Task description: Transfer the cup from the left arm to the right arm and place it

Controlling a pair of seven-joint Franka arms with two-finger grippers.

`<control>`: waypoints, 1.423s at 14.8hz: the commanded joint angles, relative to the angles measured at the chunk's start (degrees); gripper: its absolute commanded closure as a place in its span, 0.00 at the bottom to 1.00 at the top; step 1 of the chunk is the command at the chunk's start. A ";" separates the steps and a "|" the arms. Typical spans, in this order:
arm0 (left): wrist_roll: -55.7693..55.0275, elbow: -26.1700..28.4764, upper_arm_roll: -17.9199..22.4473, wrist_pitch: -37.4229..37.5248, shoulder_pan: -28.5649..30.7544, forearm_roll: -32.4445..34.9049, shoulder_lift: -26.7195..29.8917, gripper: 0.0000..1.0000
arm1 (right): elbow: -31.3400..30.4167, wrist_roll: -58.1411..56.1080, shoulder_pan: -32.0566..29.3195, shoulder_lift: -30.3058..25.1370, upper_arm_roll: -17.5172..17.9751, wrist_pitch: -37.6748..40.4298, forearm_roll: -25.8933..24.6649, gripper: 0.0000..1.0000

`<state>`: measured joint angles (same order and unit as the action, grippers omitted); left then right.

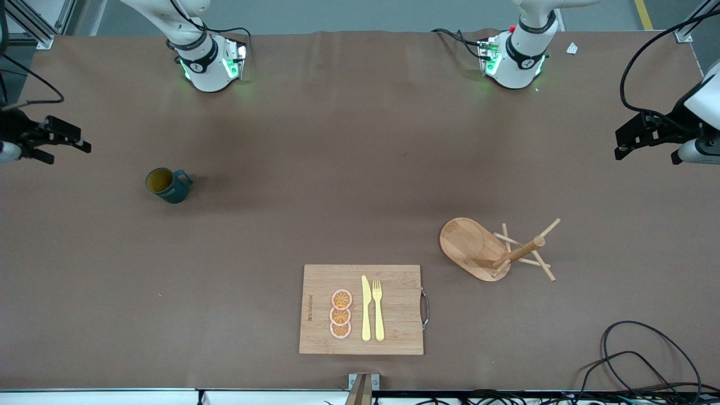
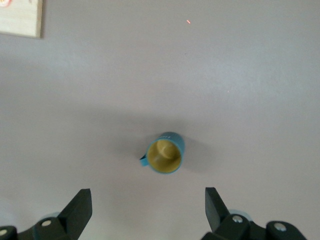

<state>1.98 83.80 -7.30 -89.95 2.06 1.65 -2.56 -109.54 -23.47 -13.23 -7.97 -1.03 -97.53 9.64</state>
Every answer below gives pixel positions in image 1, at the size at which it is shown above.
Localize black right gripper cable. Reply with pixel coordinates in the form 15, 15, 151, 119
0, 0, 65, 109

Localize black right arm base cable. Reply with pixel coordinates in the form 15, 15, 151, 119
200, 22, 252, 57

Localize aluminium frame profile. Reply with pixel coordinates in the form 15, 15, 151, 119
673, 0, 720, 44
0, 0, 77, 50

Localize black looped cable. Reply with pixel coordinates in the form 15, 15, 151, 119
574, 352, 676, 405
601, 321, 704, 405

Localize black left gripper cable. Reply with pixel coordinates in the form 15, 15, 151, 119
620, 8, 720, 117

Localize table cover mat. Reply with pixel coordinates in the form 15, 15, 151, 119
0, 29, 720, 392

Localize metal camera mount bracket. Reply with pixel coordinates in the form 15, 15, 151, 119
346, 373, 380, 405

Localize black arm base cable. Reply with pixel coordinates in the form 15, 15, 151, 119
200, 22, 252, 57
430, 28, 484, 60

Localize wooden mug tree stand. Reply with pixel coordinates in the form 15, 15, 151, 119
439, 217, 562, 283

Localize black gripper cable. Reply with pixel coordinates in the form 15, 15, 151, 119
620, 8, 720, 117
0, 0, 65, 109

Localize teal mug with yellow inside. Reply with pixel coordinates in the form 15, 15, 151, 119
145, 167, 194, 204

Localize yellow plastic fork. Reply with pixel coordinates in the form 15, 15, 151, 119
372, 280, 385, 342

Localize wooden cutting board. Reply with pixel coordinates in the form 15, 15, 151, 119
299, 264, 431, 356

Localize black left arm base cable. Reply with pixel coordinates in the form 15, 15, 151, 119
430, 28, 484, 60

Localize yellow plastic knife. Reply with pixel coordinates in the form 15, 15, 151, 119
361, 275, 372, 342

